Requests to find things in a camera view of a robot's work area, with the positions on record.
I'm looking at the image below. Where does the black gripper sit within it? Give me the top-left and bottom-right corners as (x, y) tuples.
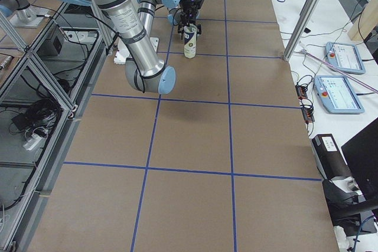
(177, 0), (202, 39)

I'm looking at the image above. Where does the white blue tennis ball can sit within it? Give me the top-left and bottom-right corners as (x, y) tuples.
(184, 24), (197, 58)

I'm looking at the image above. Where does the small orange black circuit device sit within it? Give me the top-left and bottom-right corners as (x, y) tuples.
(295, 84), (315, 124)

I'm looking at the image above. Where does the upper teach pendant tablet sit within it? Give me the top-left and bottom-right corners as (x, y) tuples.
(325, 42), (366, 74)

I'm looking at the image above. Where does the teach pendant tablet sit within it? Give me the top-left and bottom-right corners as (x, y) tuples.
(314, 76), (364, 114)
(325, 42), (366, 74)

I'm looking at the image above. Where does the lower teach pendant tablet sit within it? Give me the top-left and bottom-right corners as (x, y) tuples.
(314, 76), (364, 114)

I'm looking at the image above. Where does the reacher grabber stick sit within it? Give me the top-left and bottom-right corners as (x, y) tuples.
(300, 49), (378, 93)

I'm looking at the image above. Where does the black box with white label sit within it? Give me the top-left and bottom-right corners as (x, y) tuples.
(311, 134), (351, 181)

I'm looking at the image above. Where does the black computer monitor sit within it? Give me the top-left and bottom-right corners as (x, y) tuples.
(341, 119), (377, 199)

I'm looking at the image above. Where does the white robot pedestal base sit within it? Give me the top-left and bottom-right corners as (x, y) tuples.
(113, 37), (159, 66)

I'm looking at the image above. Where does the aluminium frame post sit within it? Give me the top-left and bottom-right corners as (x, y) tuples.
(283, 0), (319, 61)

